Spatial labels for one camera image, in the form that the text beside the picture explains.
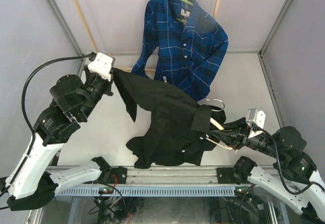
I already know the wooden clothes rack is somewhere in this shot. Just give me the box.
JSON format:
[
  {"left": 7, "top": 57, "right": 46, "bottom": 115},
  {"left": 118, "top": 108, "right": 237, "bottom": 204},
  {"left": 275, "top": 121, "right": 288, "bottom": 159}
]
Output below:
[{"left": 71, "top": 0, "right": 221, "bottom": 72}]

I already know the left black mount plate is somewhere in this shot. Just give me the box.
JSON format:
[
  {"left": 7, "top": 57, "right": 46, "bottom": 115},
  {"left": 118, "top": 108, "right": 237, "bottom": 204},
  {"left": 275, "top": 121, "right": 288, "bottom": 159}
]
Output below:
[{"left": 101, "top": 166, "right": 127, "bottom": 186}]

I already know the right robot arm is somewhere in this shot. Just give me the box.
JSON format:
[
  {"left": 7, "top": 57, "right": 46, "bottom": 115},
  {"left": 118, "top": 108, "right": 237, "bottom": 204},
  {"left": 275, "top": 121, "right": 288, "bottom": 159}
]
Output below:
[{"left": 208, "top": 111, "right": 324, "bottom": 223}]

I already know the blue slotted cable duct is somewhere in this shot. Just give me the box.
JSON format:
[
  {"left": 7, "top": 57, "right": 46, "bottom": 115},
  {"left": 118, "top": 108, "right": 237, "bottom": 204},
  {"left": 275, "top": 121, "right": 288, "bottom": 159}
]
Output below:
[{"left": 58, "top": 185, "right": 236, "bottom": 197}]

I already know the left black camera cable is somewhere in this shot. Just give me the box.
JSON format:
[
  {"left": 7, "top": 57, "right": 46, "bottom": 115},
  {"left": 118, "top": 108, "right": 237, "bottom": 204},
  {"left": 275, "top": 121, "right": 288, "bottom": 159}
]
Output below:
[{"left": 0, "top": 53, "right": 96, "bottom": 209}]

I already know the blue plaid shirt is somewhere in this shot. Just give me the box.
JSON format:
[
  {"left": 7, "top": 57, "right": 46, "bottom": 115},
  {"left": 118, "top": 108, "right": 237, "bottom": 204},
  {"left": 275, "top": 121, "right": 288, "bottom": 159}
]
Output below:
[{"left": 132, "top": 0, "right": 229, "bottom": 101}]

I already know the black mount plate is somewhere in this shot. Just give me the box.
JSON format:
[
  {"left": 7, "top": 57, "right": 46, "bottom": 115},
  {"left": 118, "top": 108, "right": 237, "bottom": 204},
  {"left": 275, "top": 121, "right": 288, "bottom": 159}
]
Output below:
[
  {"left": 216, "top": 167, "right": 240, "bottom": 184},
  {"left": 101, "top": 166, "right": 127, "bottom": 186}
]

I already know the right black camera cable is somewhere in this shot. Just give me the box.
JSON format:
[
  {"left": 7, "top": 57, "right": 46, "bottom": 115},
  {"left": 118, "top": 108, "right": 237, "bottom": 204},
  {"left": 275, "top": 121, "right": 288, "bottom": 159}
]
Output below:
[{"left": 258, "top": 129, "right": 325, "bottom": 197}]

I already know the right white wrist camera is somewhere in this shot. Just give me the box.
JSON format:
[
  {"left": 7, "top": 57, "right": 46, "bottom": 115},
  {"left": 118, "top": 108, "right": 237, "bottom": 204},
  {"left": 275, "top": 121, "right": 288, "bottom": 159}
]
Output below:
[{"left": 245, "top": 108, "right": 266, "bottom": 139}]

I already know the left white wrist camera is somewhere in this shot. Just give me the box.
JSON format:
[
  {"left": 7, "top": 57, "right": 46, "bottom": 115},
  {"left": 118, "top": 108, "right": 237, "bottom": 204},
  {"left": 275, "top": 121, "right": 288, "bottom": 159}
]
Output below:
[{"left": 87, "top": 52, "right": 115, "bottom": 82}]

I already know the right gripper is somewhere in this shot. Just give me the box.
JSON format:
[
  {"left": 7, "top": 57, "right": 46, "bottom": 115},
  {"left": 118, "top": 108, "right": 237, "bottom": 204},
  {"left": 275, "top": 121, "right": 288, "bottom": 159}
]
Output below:
[{"left": 208, "top": 117, "right": 282, "bottom": 158}]

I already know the black shirt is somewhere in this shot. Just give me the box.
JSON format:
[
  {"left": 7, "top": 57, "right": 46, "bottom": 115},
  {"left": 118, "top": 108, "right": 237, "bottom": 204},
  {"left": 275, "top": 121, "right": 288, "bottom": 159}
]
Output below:
[{"left": 113, "top": 69, "right": 226, "bottom": 169}]

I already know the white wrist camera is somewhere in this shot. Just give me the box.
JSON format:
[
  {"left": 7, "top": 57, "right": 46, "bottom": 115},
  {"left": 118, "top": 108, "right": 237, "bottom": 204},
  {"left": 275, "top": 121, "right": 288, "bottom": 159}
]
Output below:
[
  {"left": 245, "top": 108, "right": 266, "bottom": 139},
  {"left": 87, "top": 52, "right": 115, "bottom": 82}
]

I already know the black camera cable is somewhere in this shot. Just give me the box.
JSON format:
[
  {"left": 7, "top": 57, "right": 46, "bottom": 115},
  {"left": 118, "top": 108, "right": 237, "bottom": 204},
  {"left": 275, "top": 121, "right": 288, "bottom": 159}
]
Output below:
[
  {"left": 0, "top": 53, "right": 96, "bottom": 209},
  {"left": 258, "top": 129, "right": 325, "bottom": 197}
]

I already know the right black mount plate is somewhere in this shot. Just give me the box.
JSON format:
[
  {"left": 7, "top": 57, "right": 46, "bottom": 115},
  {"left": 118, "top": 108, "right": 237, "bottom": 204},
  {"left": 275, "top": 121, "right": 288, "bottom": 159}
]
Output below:
[{"left": 216, "top": 167, "right": 240, "bottom": 184}]

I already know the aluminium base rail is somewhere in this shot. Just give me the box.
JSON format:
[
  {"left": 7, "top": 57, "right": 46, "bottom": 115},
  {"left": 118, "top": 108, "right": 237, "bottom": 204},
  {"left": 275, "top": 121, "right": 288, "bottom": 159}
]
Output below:
[{"left": 45, "top": 165, "right": 314, "bottom": 187}]

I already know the cream wooden hanger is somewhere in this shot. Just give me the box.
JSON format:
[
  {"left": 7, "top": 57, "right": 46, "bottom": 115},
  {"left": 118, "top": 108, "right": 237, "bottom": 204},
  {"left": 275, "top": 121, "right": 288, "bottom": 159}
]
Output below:
[{"left": 206, "top": 99, "right": 237, "bottom": 154}]

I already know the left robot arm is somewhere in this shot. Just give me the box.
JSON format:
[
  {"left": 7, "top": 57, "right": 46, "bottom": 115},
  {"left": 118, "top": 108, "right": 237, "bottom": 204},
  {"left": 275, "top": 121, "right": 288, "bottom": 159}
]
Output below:
[{"left": 1, "top": 72, "right": 112, "bottom": 211}]

